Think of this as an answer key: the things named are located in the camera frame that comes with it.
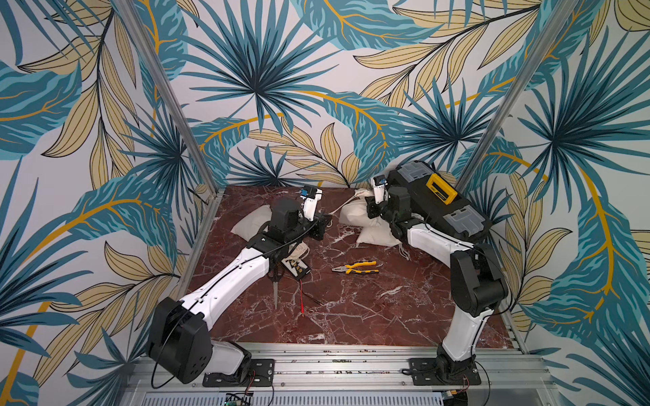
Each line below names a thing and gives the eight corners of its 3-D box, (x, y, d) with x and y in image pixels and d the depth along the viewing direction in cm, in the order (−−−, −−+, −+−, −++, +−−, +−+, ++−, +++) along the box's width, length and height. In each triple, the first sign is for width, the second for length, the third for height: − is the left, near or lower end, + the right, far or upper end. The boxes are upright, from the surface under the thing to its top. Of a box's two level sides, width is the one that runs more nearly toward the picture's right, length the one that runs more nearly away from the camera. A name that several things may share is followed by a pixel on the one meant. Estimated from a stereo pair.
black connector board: (281, 262, 98) (281, 260, 97) (293, 253, 101) (292, 251, 99) (299, 281, 94) (299, 278, 92) (311, 271, 96) (311, 268, 95)
